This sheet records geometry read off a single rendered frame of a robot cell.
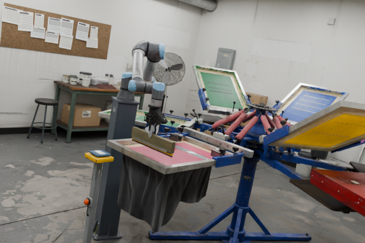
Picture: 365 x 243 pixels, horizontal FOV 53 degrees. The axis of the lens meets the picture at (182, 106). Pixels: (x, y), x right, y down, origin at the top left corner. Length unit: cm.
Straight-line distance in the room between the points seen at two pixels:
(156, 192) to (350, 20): 505
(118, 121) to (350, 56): 452
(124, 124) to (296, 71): 444
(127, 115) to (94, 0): 375
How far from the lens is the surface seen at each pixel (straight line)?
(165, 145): 232
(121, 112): 302
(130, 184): 258
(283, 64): 705
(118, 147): 248
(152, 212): 246
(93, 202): 244
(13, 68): 598
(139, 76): 248
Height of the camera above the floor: 166
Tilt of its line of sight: 8 degrees down
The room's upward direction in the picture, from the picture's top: 10 degrees clockwise
